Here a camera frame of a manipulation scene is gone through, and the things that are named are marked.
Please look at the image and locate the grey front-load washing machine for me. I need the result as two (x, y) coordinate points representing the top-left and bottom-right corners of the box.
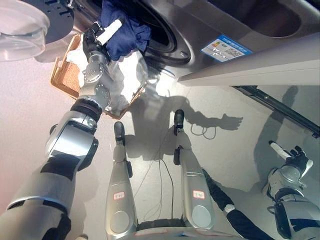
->
(72, 0), (320, 79)

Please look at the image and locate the blue white energy label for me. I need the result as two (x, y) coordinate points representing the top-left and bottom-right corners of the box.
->
(199, 34), (253, 61)

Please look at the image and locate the white clothes pile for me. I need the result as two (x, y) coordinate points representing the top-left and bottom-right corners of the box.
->
(66, 47), (148, 113)

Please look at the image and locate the silver left robot leg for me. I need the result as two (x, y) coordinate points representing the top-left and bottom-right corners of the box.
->
(104, 143), (139, 240)

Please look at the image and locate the looped black floor cable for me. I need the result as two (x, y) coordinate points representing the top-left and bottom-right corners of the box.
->
(191, 121), (217, 140)

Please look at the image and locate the navy blue garment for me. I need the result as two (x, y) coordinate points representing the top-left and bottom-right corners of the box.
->
(97, 0), (152, 62)

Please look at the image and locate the silver right robot leg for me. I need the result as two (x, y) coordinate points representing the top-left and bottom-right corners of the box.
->
(173, 127), (216, 231)

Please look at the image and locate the black robot foot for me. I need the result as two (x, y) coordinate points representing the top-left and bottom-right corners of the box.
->
(173, 109), (185, 130)
(113, 121), (126, 147)

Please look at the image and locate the black left robot foot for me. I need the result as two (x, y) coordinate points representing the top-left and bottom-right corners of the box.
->
(113, 121), (126, 147)

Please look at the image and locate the silver robot leg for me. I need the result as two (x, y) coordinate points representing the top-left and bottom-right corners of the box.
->
(104, 143), (139, 240)
(173, 127), (216, 231)

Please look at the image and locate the black sleeved tether cable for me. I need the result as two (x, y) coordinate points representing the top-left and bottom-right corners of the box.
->
(201, 169), (278, 240)

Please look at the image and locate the thin black cable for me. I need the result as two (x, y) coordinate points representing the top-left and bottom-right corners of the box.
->
(154, 158), (176, 221)

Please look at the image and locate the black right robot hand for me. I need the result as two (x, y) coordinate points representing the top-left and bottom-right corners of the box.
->
(268, 140), (314, 177)

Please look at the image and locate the black right robot foot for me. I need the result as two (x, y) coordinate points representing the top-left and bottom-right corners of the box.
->
(173, 109), (185, 130)

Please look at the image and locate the wicker laundry basket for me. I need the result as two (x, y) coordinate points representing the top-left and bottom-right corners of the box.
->
(49, 33), (148, 120)

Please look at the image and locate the round glass washer door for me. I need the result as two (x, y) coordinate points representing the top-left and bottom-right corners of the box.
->
(0, 0), (76, 63)

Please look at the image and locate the black framed glass door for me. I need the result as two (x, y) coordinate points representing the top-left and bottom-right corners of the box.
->
(232, 84), (320, 139)

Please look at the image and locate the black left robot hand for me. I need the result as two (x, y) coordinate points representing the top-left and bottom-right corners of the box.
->
(82, 18), (125, 58)

